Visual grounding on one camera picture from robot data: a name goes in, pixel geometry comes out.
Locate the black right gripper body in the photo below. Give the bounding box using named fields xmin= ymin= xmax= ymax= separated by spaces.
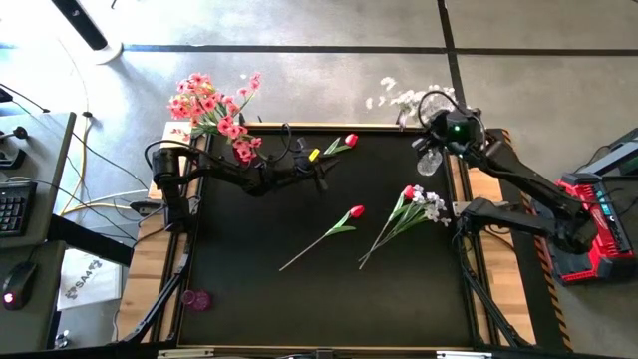
xmin=412 ymin=108 xmax=487 ymax=161

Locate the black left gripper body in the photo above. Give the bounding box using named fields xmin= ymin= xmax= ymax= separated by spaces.
xmin=291 ymin=138 xmax=331 ymax=193

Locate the small purple glass vase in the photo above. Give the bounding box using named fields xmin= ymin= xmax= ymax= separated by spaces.
xmin=179 ymin=288 xmax=213 ymax=313

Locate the clear glass vase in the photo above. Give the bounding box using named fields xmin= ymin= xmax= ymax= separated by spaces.
xmin=417 ymin=147 xmax=444 ymax=177

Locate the grey angled stand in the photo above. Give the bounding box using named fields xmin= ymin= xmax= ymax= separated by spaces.
xmin=587 ymin=128 xmax=638 ymax=176

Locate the red power station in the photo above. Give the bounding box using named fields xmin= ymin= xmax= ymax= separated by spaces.
xmin=555 ymin=172 xmax=638 ymax=286

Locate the black hazard-striped floor strip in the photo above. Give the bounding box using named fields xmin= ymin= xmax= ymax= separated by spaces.
xmin=490 ymin=128 xmax=573 ymax=351

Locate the white label plate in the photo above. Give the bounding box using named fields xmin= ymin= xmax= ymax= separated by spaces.
xmin=158 ymin=348 xmax=215 ymax=359
xmin=437 ymin=350 xmax=493 ymax=359

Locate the black desk crossbar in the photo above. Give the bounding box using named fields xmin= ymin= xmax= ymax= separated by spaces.
xmin=47 ymin=213 xmax=135 ymax=268

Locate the white paper sheet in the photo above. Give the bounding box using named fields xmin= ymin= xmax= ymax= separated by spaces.
xmin=56 ymin=247 xmax=124 ymax=312

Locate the grey desk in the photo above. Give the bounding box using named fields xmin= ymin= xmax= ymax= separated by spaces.
xmin=0 ymin=112 xmax=77 ymax=353

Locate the black pole with white base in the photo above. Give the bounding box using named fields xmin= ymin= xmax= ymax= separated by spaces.
xmin=52 ymin=0 xmax=124 ymax=66

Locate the black desk gadget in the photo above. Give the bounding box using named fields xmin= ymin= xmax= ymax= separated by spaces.
xmin=0 ymin=148 xmax=27 ymax=170

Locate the black keyboard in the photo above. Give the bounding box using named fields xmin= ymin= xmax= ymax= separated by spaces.
xmin=0 ymin=179 xmax=39 ymax=239

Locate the black computer mouse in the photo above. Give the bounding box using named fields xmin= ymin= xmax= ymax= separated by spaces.
xmin=2 ymin=261 xmax=39 ymax=312

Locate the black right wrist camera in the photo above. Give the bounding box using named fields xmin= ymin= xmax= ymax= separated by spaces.
xmin=441 ymin=115 xmax=475 ymax=147

